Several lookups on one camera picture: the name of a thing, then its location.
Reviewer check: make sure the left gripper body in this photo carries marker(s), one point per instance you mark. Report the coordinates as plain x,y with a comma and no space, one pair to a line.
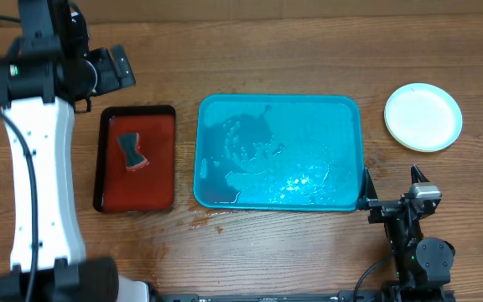
97,78

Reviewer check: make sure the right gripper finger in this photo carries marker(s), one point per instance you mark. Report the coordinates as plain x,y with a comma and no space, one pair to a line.
368,192
417,176

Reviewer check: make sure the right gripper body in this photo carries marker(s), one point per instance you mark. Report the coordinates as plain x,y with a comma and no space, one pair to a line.
386,212

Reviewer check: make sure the light blue plate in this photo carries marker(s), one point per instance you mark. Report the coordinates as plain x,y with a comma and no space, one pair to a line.
445,117

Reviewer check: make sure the green plate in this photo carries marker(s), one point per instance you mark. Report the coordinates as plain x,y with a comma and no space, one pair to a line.
406,122

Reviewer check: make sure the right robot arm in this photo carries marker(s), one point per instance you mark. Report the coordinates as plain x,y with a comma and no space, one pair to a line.
422,263

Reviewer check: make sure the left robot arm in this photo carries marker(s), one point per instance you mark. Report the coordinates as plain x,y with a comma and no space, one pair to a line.
41,80

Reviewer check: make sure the blue plastic tray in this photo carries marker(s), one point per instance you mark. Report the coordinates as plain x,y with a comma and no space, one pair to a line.
278,152

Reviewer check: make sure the black tray with red liquid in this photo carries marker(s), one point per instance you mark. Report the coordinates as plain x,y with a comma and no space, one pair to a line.
150,188

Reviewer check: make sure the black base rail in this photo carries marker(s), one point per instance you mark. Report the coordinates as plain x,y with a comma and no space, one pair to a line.
341,296

